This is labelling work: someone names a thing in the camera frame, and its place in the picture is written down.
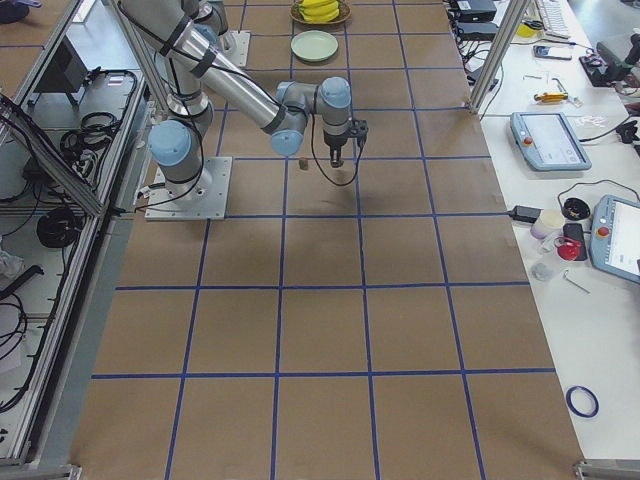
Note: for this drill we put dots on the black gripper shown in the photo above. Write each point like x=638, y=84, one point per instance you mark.
x=333, y=143

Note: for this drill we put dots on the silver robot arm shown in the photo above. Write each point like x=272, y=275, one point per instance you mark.
x=190, y=43
x=212, y=17

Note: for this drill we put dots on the light green plate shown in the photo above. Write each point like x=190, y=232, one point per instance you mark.
x=314, y=46

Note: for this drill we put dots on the yellow banana bunch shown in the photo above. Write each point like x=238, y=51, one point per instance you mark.
x=319, y=11

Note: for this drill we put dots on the wicker fruit basket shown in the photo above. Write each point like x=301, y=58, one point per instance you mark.
x=345, y=13

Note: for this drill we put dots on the black power adapter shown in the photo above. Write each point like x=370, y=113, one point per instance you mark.
x=524, y=214

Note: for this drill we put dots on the far teach pendant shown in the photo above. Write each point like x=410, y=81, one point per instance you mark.
x=547, y=142

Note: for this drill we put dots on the teach pendant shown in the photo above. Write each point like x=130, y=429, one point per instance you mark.
x=614, y=244
x=547, y=142

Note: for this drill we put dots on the white paper cup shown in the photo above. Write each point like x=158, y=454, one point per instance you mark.
x=548, y=222

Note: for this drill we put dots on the red round cap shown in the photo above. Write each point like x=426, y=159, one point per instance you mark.
x=568, y=249

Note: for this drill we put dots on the smartphone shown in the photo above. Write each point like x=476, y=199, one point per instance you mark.
x=552, y=52

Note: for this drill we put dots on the near teach pendant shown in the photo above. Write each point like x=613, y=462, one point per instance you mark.
x=614, y=244

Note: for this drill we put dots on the blue tape roll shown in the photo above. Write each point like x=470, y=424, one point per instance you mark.
x=582, y=402

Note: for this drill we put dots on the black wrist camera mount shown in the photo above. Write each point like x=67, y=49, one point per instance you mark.
x=358, y=130

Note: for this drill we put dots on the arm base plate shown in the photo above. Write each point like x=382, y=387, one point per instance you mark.
x=208, y=200
x=235, y=45

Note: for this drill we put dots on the yellow handled tool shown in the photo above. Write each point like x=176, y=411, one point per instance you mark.
x=550, y=97

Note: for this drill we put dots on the aluminium frame post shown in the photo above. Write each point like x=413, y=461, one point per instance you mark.
x=507, y=29

